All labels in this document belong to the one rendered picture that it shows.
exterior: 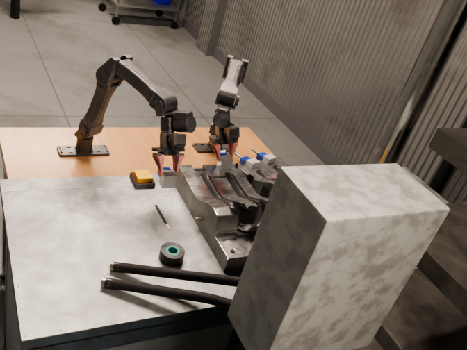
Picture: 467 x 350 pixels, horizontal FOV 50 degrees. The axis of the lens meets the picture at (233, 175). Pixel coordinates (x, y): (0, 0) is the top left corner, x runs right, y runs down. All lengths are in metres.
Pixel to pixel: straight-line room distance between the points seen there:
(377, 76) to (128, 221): 2.66
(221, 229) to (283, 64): 3.36
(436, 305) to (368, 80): 2.72
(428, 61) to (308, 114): 3.45
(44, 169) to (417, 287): 1.35
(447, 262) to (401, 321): 0.26
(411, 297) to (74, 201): 1.14
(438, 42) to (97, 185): 1.28
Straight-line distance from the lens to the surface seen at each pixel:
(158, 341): 1.60
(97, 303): 1.48
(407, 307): 1.46
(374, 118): 3.96
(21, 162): 2.00
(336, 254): 0.88
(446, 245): 1.28
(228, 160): 1.96
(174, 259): 1.60
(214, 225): 1.68
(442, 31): 1.13
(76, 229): 1.70
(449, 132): 1.18
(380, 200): 0.93
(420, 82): 1.15
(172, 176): 1.74
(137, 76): 1.76
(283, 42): 4.92
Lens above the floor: 1.89
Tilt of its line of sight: 31 degrees down
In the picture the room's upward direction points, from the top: 17 degrees clockwise
